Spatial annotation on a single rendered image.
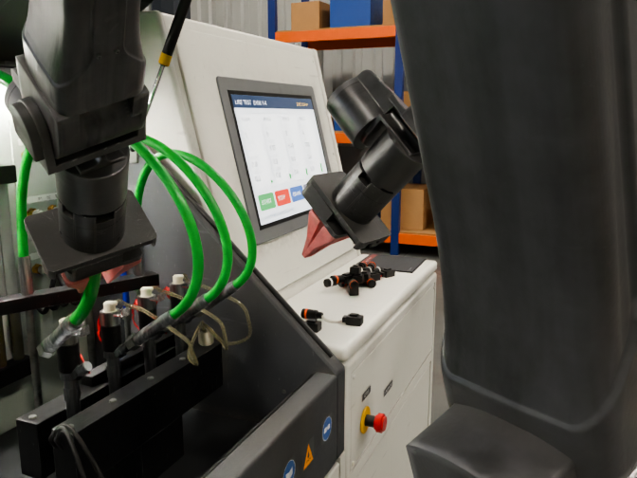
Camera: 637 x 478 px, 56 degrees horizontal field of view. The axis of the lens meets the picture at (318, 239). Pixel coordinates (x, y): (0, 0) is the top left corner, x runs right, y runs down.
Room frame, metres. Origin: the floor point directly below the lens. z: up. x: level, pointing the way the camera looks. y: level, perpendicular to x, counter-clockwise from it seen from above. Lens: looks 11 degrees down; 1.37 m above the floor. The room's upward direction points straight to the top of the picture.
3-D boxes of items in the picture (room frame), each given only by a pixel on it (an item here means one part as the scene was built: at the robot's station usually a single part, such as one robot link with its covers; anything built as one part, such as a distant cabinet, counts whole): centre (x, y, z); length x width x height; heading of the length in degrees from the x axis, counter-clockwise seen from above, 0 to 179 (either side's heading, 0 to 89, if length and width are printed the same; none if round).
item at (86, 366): (0.75, 0.32, 0.99); 0.05 x 0.03 x 0.21; 66
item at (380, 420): (1.05, -0.11, 0.80); 0.05 x 0.04 x 0.05; 156
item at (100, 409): (0.86, 0.28, 0.91); 0.34 x 0.10 x 0.15; 156
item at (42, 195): (1.08, 0.47, 1.20); 0.13 x 0.03 x 0.31; 156
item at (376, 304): (1.34, -0.09, 0.97); 0.70 x 0.22 x 0.03; 156
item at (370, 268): (1.37, -0.10, 1.01); 0.23 x 0.11 x 0.06; 156
